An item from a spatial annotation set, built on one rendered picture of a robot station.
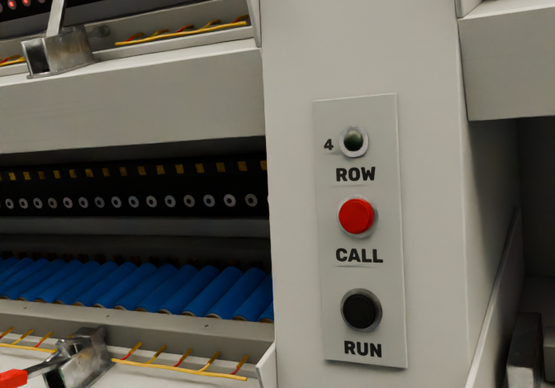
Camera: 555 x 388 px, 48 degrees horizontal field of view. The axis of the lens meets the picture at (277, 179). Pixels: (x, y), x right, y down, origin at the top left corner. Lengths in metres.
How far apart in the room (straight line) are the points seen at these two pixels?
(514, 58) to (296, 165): 0.11
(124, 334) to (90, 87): 0.17
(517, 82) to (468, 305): 0.10
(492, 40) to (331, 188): 0.09
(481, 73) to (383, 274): 0.10
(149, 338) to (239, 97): 0.18
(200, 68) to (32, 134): 0.14
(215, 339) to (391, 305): 0.14
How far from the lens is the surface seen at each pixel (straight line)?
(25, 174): 0.66
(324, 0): 0.30
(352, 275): 0.29
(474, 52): 0.28
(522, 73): 0.28
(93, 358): 0.44
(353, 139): 0.28
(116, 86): 0.37
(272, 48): 0.31
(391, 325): 0.29
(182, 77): 0.34
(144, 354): 0.43
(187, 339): 0.41
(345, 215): 0.28
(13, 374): 0.40
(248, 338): 0.38
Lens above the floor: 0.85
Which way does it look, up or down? 2 degrees down
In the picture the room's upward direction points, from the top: 3 degrees counter-clockwise
